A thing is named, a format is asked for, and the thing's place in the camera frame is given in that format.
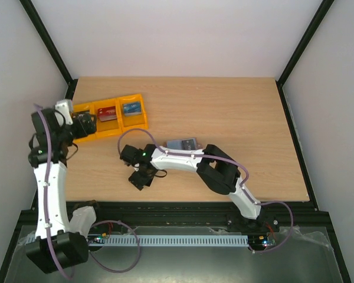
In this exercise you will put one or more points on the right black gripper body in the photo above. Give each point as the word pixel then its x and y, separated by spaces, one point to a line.
pixel 140 180

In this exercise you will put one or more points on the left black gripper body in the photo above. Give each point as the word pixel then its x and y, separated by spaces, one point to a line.
pixel 82 131

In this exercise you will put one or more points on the tan leather card holder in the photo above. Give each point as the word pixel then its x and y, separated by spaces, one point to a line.
pixel 176 144

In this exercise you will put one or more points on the black vip credit card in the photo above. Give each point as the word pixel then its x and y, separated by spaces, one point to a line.
pixel 189 144

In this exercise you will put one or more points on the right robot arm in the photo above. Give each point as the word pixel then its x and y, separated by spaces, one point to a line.
pixel 216 169

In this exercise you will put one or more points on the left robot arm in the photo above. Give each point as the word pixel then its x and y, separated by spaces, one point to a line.
pixel 60 241

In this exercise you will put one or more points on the black card stack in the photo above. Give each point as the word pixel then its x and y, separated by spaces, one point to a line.
pixel 80 113

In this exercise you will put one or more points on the red card stack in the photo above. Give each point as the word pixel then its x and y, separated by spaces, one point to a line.
pixel 107 114

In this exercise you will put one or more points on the blue card stack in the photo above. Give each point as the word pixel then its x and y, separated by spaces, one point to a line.
pixel 132 109

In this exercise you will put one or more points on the left yellow bin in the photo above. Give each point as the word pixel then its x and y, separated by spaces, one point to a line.
pixel 82 107

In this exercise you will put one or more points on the yellow bin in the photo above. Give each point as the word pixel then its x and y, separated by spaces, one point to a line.
pixel 108 128
pixel 82 107
pixel 132 122

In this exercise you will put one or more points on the middle yellow bin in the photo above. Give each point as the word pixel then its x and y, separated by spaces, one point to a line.
pixel 108 128

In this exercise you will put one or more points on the right yellow bin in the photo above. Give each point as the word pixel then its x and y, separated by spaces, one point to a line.
pixel 132 122

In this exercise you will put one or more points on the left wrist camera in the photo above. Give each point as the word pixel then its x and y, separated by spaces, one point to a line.
pixel 64 109

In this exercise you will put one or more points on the white slotted cable duct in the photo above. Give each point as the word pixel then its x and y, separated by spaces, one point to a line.
pixel 171 241

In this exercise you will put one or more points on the left black frame post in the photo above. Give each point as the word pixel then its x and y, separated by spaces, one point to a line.
pixel 41 29

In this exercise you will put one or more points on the black frame post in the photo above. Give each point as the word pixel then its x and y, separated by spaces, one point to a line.
pixel 310 31
pixel 41 29

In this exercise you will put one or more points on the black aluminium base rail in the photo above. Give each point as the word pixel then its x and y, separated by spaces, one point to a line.
pixel 210 214

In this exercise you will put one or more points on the right black frame post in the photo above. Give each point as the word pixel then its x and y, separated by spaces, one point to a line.
pixel 310 31

